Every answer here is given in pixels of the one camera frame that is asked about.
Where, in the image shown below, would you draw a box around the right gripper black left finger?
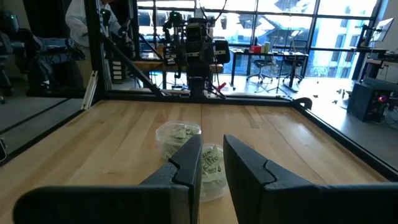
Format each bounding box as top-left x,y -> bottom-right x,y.
140,134 -> 203,224

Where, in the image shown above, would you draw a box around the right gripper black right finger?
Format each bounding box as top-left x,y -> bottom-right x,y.
223,134 -> 320,224

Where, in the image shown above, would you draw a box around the green stevia sweetener packet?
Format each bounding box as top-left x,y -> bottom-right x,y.
164,124 -> 201,158
201,145 -> 225,177

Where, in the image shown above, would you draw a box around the clear round plastic container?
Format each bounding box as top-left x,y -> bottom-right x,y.
155,120 -> 202,162
198,142 -> 229,203

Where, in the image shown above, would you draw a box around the background wooden table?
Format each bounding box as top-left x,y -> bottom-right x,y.
133,60 -> 224,74

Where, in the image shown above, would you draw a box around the white aluminium extrusion bars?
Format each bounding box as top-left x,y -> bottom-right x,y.
81,70 -> 99,110

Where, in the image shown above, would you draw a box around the black office desk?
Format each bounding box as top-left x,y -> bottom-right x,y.
229,49 -> 308,91

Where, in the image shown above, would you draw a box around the black computer with pink light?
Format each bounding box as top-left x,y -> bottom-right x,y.
346,81 -> 393,123

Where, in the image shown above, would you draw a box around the black standing desk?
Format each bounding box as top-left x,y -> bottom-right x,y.
353,46 -> 398,82

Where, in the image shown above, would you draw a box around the person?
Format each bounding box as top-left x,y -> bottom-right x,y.
65,0 -> 131,47

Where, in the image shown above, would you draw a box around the tilted computer monitor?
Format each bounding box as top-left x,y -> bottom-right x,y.
371,17 -> 395,43

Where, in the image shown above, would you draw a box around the black aluminium rig frame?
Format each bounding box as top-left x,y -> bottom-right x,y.
0,0 -> 398,183

